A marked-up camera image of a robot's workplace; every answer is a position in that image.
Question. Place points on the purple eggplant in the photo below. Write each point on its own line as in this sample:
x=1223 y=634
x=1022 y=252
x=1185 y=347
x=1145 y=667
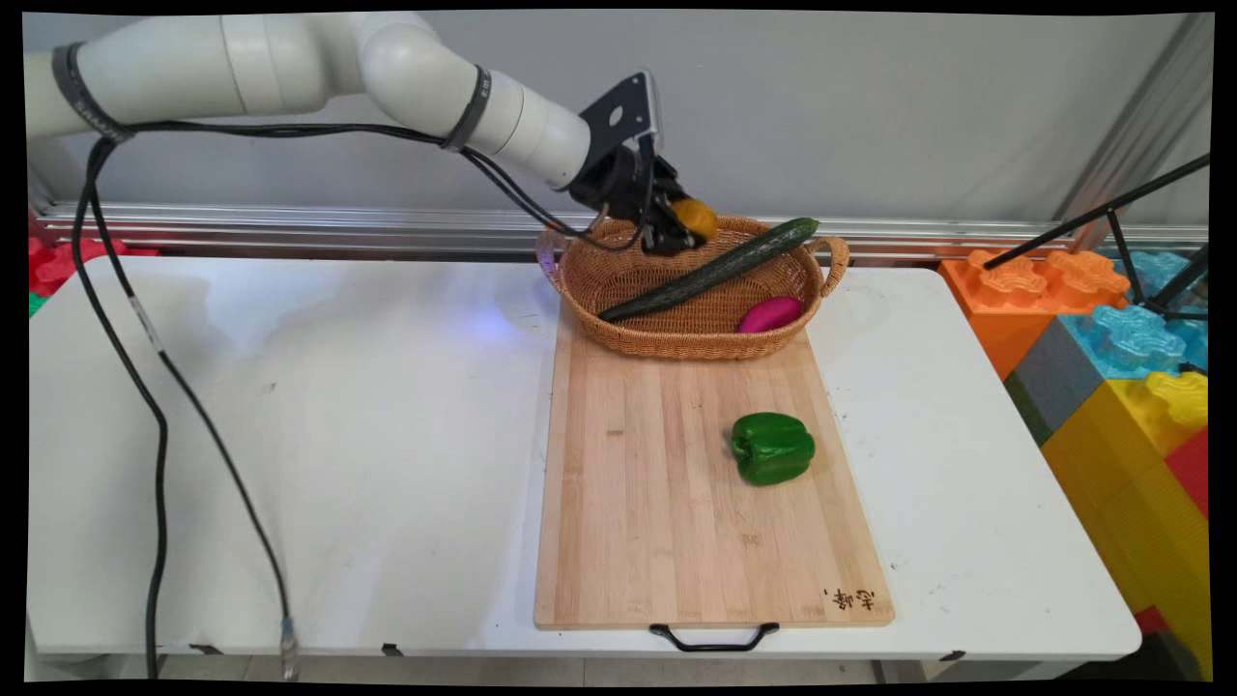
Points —
x=769 y=314

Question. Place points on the orange foam block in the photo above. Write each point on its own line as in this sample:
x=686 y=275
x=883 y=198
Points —
x=1015 y=300

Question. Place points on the black tripod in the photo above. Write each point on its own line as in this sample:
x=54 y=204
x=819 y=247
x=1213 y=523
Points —
x=1150 y=242

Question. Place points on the green bell pepper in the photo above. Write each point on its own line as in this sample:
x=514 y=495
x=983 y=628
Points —
x=771 y=448

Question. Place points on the red foam block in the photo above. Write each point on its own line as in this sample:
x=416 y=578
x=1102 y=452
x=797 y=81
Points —
x=68 y=261
x=1191 y=469

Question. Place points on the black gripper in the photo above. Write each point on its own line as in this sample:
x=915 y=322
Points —
x=620 y=184

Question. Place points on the woven wicker basket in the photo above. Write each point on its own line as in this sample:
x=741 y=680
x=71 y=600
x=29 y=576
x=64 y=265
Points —
x=676 y=309

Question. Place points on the aluminium frame post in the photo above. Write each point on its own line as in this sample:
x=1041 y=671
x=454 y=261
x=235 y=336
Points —
x=1136 y=126

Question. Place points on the long green cucumber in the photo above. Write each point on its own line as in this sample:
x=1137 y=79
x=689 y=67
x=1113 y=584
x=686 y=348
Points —
x=715 y=271

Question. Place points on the grey foam block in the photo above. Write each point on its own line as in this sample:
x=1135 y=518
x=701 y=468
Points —
x=1058 y=387

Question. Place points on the blue foam block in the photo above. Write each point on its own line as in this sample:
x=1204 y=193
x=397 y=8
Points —
x=1131 y=333

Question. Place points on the bamboo cutting board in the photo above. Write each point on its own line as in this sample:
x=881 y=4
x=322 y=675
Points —
x=676 y=483

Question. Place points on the aluminium rail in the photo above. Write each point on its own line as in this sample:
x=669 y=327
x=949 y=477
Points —
x=290 y=227

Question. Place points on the yellow orange round fruit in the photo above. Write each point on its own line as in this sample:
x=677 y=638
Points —
x=698 y=218

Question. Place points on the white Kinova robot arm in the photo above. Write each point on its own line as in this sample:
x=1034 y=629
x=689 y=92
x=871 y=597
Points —
x=290 y=63

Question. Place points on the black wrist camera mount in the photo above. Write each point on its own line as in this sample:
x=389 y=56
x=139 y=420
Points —
x=623 y=111

